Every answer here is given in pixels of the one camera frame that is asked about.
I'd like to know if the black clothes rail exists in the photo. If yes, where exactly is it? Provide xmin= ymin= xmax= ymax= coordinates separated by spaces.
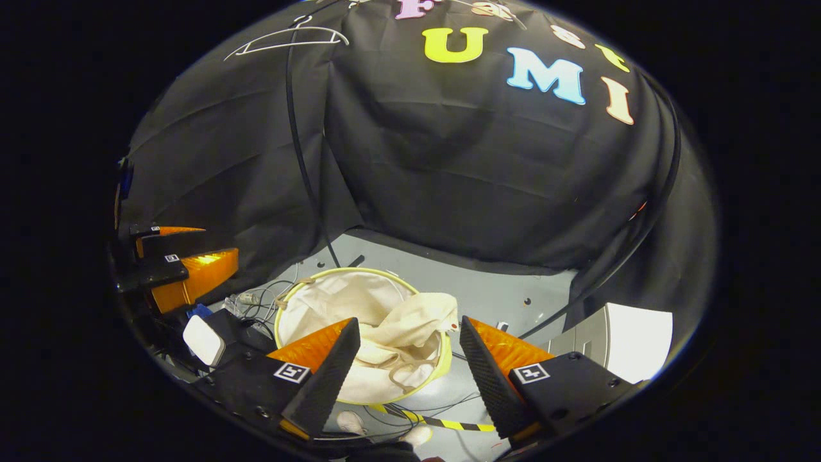
xmin=284 ymin=0 xmax=682 ymax=341

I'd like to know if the white rounded device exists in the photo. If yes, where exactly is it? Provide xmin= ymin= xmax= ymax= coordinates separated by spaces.
xmin=182 ymin=314 xmax=226 ymax=368

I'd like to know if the yellow black striped tape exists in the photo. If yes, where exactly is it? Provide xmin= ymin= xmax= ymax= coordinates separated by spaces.
xmin=368 ymin=403 xmax=498 ymax=433

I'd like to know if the white plastic hanger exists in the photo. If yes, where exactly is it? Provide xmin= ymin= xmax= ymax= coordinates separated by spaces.
xmin=223 ymin=15 xmax=350 ymax=62

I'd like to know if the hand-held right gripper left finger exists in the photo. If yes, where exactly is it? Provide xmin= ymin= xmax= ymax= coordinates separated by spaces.
xmin=192 ymin=317 xmax=362 ymax=441

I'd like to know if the cream long-sleeved shirt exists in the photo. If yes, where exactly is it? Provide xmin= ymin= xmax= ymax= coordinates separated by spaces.
xmin=350 ymin=292 xmax=460 ymax=387

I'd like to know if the white box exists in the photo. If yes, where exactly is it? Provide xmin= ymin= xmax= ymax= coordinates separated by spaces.
xmin=550 ymin=302 xmax=675 ymax=386

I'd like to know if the white shoe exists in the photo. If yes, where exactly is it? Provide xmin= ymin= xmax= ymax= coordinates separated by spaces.
xmin=399 ymin=425 xmax=434 ymax=448
xmin=336 ymin=410 xmax=368 ymax=437

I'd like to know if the white round laundry hamper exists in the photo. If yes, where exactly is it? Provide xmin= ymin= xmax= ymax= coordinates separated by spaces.
xmin=274 ymin=267 xmax=453 ymax=406

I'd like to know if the black backdrop cloth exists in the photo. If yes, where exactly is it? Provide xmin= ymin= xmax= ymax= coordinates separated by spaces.
xmin=119 ymin=0 xmax=719 ymax=334

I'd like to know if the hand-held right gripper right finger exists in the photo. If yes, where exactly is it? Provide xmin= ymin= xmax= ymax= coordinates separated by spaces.
xmin=459 ymin=316 xmax=645 ymax=441

